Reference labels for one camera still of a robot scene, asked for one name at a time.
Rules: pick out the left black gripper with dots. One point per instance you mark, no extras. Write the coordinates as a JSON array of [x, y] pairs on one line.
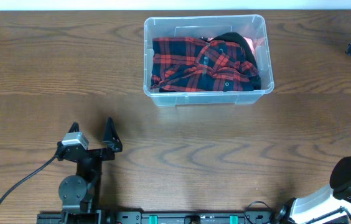
[[93, 153]]

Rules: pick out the pink printed t-shirt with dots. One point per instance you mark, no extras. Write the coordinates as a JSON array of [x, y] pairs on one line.
[[251, 43]]

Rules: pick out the red navy plaid shirt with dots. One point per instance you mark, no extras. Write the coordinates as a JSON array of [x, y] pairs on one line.
[[187, 64]]

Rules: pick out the black garment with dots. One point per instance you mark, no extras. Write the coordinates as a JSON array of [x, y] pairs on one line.
[[255, 80]]

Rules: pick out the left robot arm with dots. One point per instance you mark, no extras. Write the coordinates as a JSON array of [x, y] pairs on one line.
[[80, 192]]

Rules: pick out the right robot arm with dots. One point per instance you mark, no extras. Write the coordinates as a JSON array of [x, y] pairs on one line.
[[327, 205]]

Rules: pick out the clear plastic storage bin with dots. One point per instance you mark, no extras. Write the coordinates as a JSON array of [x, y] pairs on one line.
[[250, 26]]

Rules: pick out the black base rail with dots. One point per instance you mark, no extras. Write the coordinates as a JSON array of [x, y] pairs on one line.
[[249, 217]]

